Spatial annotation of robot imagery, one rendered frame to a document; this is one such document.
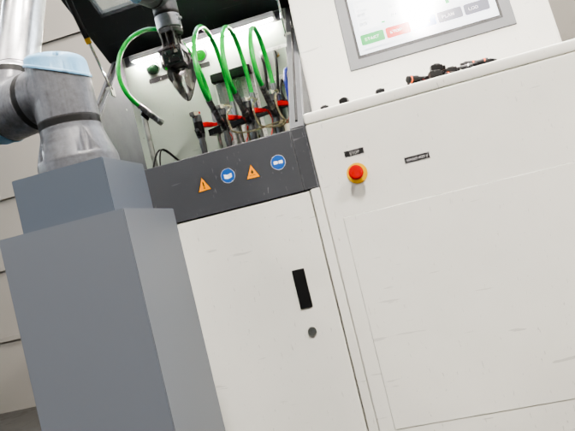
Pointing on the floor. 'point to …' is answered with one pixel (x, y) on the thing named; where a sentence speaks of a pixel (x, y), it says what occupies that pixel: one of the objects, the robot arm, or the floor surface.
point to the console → (454, 226)
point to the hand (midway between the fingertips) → (188, 97)
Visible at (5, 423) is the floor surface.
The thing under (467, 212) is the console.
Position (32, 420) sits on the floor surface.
